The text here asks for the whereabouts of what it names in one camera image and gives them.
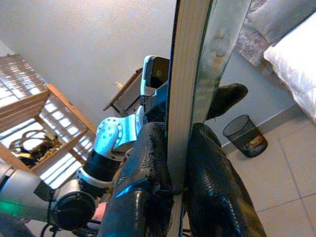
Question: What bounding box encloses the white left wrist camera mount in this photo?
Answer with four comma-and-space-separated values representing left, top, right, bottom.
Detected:
94, 55, 171, 158

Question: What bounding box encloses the black cable bundle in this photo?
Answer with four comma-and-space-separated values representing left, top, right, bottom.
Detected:
9, 130, 62, 168

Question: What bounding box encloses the white quilted bed mattress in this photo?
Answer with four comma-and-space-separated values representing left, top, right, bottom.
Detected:
263, 12, 316, 121

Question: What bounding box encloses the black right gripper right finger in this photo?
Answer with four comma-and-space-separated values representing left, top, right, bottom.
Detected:
183, 122, 268, 237

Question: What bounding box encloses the small wooden folding table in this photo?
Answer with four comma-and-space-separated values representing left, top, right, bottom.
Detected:
103, 67, 145, 117

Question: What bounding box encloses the black mesh waste bin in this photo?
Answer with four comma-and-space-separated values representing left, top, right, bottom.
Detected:
222, 114, 269, 158

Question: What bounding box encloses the grey fleece pillow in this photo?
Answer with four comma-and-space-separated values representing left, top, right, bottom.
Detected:
246, 0, 316, 46

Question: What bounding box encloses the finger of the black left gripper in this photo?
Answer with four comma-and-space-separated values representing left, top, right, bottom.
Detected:
206, 83, 249, 121

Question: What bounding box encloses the beige patterned pillow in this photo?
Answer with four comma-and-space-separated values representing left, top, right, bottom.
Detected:
236, 0, 275, 69

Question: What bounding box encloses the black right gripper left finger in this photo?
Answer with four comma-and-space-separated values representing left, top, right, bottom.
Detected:
98, 121, 174, 237

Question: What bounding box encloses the wooden slat shelf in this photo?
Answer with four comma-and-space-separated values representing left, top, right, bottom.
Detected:
0, 83, 97, 173

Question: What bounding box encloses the dark cover paperback book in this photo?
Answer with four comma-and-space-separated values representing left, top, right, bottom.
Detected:
166, 0, 253, 237

